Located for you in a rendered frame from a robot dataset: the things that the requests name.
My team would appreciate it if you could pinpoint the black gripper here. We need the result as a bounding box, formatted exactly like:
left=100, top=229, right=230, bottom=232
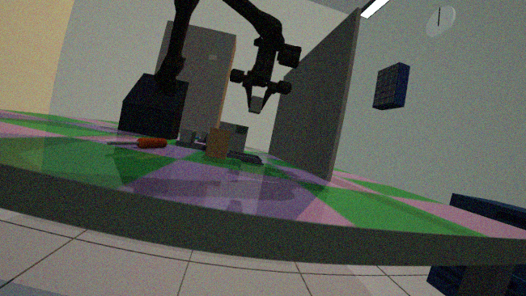
left=230, top=57, right=291, bottom=110

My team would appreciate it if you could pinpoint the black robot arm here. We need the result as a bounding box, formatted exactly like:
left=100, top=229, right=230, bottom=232
left=154, top=0, right=302, bottom=96

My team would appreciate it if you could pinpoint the orange-handled screwdriver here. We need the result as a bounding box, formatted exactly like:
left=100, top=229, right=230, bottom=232
left=107, top=137, right=168, bottom=149

